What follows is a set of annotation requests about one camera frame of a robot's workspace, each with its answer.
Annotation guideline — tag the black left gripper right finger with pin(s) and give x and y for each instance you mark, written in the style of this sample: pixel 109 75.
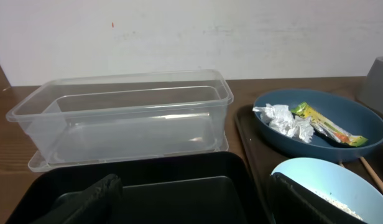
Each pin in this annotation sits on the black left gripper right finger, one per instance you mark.
pixel 290 202

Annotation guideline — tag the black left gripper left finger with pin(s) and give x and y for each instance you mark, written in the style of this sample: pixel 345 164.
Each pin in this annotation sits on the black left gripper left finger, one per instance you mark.
pixel 99 203

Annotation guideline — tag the light blue bowl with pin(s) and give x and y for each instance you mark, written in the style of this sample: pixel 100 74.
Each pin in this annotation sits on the light blue bowl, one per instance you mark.
pixel 337 184

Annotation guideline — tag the yellow green snack wrapper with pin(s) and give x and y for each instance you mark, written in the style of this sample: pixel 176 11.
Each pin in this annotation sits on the yellow green snack wrapper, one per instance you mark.
pixel 326 127

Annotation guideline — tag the white tissue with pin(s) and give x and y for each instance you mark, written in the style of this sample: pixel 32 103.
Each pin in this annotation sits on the white tissue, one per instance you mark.
pixel 281 119

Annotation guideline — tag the clear plastic waste bin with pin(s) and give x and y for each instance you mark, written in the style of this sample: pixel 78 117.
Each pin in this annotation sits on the clear plastic waste bin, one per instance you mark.
pixel 95 120

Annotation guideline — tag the grey dishwasher rack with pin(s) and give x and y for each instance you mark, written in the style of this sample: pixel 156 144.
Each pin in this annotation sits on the grey dishwasher rack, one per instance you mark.
pixel 371 92

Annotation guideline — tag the black plastic tray bin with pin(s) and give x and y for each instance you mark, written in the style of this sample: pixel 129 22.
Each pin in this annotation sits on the black plastic tray bin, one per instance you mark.
pixel 202 188

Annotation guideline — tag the left wooden chopstick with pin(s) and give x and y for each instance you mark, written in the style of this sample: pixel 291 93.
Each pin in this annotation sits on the left wooden chopstick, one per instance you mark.
pixel 372 173

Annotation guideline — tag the dark blue plate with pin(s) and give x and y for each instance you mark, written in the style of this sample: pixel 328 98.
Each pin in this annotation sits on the dark blue plate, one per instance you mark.
pixel 347 114

